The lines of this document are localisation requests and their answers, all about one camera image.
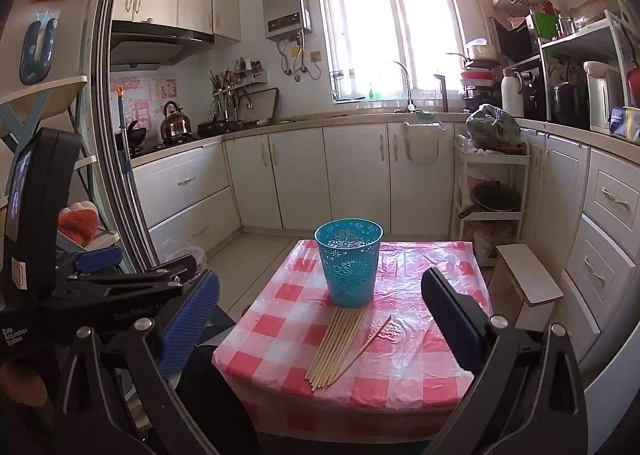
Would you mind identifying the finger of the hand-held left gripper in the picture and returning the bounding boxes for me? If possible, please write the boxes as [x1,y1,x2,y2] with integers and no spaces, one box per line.
[44,254,198,315]
[56,247,124,281]

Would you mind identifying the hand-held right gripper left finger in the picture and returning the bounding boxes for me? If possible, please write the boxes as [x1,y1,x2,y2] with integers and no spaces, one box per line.
[54,270,221,455]

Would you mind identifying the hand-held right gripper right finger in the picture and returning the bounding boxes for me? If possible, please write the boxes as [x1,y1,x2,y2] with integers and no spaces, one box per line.
[421,266,590,455]

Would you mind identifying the single wooden chopstick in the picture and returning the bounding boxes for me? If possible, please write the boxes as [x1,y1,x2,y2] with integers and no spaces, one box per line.
[334,315,393,382]

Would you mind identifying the blue perforated plastic basket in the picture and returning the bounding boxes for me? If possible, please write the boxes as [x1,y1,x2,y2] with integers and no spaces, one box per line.
[314,218,384,309]

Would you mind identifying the bundle of wooden chopsticks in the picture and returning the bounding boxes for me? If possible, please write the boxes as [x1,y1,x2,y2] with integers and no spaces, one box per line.
[305,307,365,392]

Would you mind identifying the person's left hand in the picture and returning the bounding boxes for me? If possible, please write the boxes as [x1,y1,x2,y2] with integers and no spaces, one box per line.
[0,362,48,408]

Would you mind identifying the clear plastic bag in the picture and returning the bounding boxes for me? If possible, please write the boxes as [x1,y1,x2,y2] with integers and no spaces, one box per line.
[160,237,208,271]

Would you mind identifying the red fluffy cloth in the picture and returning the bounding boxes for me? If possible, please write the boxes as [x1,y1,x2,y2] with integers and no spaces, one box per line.
[57,201,101,246]

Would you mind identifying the red checked plastic tablecloth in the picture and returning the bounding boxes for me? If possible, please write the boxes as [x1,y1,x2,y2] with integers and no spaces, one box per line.
[212,237,493,441]

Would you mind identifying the white drawer base cabinet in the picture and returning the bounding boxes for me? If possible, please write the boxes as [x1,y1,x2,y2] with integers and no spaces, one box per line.
[131,141,246,261]

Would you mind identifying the small white wooden stool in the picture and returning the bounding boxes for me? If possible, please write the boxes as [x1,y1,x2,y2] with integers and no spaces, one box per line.
[490,243,566,331]

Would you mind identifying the black chair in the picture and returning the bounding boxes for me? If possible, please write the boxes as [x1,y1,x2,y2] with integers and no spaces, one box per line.
[170,305,261,455]

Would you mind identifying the mop pole with orange tip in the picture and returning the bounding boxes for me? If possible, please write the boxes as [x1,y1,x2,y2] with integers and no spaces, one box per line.
[116,88,136,186]

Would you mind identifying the black wok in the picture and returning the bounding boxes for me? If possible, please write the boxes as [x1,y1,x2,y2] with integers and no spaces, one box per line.
[116,121,149,148]

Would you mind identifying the white storage rack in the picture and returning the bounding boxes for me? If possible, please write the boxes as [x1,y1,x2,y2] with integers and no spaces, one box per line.
[0,75,121,256]

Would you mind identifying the dark pan with lid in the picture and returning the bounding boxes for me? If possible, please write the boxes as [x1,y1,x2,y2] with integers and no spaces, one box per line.
[459,180,523,220]

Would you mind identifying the steel whistling kettle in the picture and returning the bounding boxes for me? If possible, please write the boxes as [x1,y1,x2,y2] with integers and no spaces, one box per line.
[160,101,194,142]

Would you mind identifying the black frying pan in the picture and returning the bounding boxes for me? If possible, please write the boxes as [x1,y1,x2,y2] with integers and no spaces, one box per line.
[197,119,242,137]

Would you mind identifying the white tiered trolley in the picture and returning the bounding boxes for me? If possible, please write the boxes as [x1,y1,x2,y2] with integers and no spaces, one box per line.
[452,138,531,256]

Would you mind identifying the white sink base cabinet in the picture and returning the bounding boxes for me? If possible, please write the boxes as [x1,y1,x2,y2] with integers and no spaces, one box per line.
[222,121,458,231]

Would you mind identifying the white panelled base cabinet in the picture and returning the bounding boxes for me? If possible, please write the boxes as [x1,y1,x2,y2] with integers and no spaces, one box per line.
[520,120,640,376]

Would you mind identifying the grey refrigerator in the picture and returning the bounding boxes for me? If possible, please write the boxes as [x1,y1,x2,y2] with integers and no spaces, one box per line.
[0,0,126,146]

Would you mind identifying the green plastic bag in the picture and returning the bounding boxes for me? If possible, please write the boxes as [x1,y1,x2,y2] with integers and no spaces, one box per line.
[466,104,526,148]

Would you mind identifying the black range hood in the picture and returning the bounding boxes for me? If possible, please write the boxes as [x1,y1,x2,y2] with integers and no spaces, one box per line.
[110,19,216,67]

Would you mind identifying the dark square faucet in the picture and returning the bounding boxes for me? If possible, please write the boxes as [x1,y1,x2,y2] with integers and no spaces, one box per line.
[434,74,449,113]

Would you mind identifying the white thermos jug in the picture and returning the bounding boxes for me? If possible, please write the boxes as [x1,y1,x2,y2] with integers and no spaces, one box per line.
[501,68,525,119]

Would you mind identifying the chrome sink faucet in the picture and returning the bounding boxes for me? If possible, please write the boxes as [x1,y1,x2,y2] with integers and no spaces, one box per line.
[392,61,417,113]

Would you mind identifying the black cooking pot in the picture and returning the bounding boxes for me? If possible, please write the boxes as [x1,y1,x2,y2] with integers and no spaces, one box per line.
[550,81,588,128]

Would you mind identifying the stacked cookware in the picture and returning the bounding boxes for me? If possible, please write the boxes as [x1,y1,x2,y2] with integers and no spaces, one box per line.
[460,38,501,111]

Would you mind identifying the blue carton box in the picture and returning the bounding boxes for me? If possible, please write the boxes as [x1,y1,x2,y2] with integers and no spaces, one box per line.
[609,106,640,141]

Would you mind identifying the white electric water boiler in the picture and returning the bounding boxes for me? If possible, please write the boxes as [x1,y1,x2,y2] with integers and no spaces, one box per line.
[582,61,626,133]

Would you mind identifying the black microwave oven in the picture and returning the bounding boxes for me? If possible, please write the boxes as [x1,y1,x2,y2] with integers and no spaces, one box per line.
[490,15,543,71]

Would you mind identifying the white framed kitchen window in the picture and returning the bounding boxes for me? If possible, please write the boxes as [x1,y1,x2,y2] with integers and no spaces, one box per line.
[315,0,476,106]

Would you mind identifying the silver gas water heater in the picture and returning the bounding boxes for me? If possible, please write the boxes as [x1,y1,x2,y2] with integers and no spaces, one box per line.
[261,0,313,41]

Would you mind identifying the green plastic board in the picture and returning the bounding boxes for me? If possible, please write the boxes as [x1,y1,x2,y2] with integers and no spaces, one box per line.
[531,10,561,41]

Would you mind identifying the white countertop shelf rack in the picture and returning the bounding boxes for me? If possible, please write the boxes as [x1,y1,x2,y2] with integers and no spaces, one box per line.
[540,10,636,131]

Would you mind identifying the pink wall stickers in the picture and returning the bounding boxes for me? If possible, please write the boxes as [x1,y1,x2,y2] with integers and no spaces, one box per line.
[111,76,178,136]

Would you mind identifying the blue wall holder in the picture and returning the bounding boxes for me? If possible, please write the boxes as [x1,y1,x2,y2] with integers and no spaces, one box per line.
[19,10,61,86]

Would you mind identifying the wall utensil rack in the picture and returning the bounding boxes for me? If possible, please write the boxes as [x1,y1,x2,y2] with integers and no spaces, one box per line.
[209,56,268,120]

